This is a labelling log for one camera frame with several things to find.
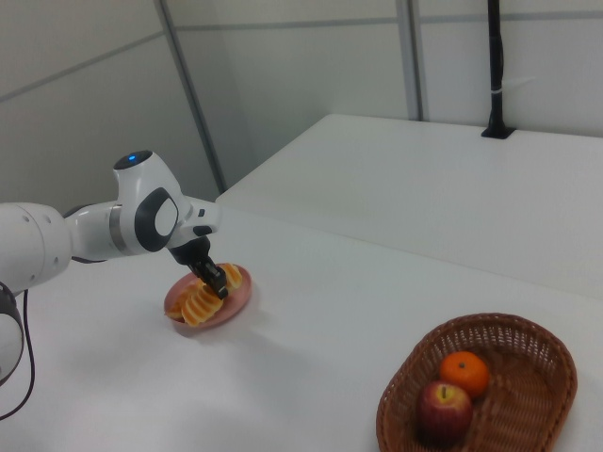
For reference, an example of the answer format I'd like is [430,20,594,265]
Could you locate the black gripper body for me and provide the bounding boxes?
[168,235,213,280]

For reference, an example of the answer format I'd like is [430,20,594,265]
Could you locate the ridged toy bread roll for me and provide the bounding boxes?
[181,262,244,327]

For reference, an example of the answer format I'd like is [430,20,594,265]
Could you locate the red toy apple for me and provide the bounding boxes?
[416,380,474,444]

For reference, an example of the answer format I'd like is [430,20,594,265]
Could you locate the orange toy mandarin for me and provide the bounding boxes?
[439,350,490,399]

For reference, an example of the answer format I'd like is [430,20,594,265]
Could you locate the pink plate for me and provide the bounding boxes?
[163,262,253,330]

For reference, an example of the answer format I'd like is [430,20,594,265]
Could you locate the brown woven basket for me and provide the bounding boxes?
[376,313,579,452]

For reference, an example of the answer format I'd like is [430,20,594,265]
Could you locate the black pole with base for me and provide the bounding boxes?
[481,0,515,140]

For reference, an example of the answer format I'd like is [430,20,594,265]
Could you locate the grey slanted partition post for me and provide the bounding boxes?
[154,0,228,195]

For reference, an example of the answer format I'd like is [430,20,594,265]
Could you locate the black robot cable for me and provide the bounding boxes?
[0,255,110,421]

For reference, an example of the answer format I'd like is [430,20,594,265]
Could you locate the grey upright partition post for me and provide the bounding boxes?
[401,0,431,121]

